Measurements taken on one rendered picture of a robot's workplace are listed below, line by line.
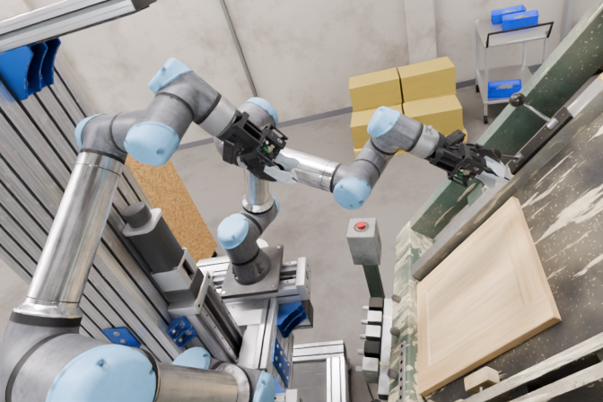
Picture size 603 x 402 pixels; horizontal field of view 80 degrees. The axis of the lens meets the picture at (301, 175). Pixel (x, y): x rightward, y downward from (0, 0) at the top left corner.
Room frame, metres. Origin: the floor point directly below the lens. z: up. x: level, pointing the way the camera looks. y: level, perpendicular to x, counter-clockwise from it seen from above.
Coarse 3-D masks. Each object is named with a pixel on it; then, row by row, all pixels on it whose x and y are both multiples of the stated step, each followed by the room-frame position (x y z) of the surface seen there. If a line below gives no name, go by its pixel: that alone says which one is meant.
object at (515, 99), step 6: (516, 96) 0.80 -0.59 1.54; (522, 96) 0.79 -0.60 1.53; (510, 102) 0.80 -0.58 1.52; (516, 102) 0.79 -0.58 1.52; (522, 102) 0.78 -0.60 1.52; (528, 108) 0.78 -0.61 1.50; (540, 114) 0.75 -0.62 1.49; (546, 120) 0.74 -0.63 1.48; (552, 120) 0.73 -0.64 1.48; (558, 120) 0.72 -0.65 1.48; (546, 126) 0.73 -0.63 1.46; (552, 126) 0.72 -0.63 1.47
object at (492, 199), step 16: (592, 96) 0.68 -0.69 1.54; (576, 112) 0.69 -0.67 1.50; (592, 112) 0.68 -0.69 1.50; (576, 128) 0.69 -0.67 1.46; (560, 144) 0.70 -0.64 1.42; (544, 160) 0.71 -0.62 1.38; (512, 176) 0.74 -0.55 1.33; (528, 176) 0.73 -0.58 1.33; (496, 192) 0.76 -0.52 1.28; (512, 192) 0.74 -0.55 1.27; (480, 208) 0.77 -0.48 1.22; (496, 208) 0.75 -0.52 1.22; (464, 224) 0.79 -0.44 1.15; (480, 224) 0.77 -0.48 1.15; (448, 240) 0.81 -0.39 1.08; (432, 256) 0.83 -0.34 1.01; (416, 272) 0.86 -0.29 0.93
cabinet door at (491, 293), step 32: (512, 224) 0.64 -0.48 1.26; (480, 256) 0.66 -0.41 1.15; (512, 256) 0.56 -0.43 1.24; (448, 288) 0.68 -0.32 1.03; (480, 288) 0.58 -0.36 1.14; (512, 288) 0.50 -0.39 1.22; (544, 288) 0.44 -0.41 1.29; (448, 320) 0.59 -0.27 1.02; (480, 320) 0.51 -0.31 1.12; (512, 320) 0.43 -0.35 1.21; (544, 320) 0.38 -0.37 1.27; (448, 352) 0.51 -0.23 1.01; (480, 352) 0.44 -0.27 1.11
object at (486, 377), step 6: (486, 366) 0.39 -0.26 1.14; (474, 372) 0.40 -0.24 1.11; (480, 372) 0.39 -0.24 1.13; (486, 372) 0.38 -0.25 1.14; (492, 372) 0.38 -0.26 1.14; (468, 378) 0.40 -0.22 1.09; (474, 378) 0.39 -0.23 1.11; (480, 378) 0.38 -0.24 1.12; (486, 378) 0.37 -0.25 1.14; (492, 378) 0.37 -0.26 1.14; (498, 378) 0.37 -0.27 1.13; (468, 384) 0.39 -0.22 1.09; (474, 384) 0.38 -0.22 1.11; (480, 384) 0.37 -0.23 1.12; (486, 384) 0.37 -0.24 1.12; (492, 384) 0.36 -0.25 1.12; (468, 390) 0.38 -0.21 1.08; (474, 390) 0.38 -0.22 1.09
